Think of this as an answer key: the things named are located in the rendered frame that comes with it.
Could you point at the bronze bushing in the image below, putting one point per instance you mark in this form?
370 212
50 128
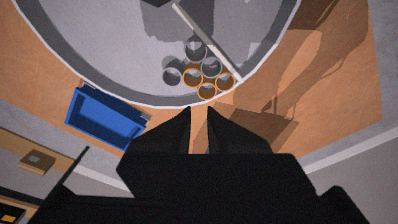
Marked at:
192 83
227 85
207 94

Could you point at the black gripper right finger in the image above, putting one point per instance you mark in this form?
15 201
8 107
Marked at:
232 138

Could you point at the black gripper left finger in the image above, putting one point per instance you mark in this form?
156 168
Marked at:
166 137

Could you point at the grey metal bushing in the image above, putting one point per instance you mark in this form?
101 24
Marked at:
191 58
169 81
211 73

